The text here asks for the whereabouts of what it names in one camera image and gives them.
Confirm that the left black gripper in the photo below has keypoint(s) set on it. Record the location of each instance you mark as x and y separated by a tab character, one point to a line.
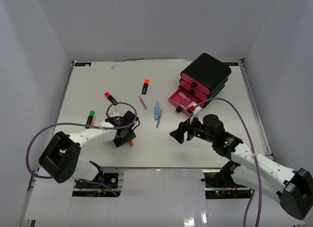
130	135

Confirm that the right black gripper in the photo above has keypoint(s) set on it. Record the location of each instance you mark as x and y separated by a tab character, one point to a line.
178	134

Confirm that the orange translucent correction pen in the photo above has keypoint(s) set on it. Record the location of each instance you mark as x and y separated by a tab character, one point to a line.
131	143

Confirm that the pink translucent correction pen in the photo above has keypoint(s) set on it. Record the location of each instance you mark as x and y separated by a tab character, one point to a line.
182	95

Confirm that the black pink drawer organizer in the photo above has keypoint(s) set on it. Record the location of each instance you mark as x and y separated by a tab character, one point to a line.
202	79

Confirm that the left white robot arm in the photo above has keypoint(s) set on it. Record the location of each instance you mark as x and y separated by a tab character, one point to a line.
60	158

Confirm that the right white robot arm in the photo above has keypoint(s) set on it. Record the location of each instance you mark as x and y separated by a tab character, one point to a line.
291	189

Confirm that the blue slim highlighter pen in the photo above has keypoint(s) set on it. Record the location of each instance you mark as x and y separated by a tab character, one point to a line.
159	118

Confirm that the green cap black highlighter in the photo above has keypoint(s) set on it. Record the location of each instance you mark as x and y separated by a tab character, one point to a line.
90	119

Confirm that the uncapped purple red-tip pen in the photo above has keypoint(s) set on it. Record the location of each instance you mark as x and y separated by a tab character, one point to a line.
142	102

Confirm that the pink cap black highlighter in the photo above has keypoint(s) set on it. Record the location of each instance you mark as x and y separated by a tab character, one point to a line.
110	97

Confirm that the orange cap black highlighter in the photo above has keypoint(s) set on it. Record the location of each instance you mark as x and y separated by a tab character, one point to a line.
145	86

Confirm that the dark blue table label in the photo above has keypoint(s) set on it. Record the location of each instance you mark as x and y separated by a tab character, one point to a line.
82	64

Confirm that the right dark table label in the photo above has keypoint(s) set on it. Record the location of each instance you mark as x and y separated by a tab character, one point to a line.
231	63

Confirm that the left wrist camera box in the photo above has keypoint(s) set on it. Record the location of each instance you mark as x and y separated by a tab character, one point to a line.
112	114

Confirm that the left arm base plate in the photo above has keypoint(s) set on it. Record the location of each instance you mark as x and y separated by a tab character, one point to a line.
109	179

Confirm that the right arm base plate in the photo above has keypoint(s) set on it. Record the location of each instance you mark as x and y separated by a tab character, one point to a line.
216	179

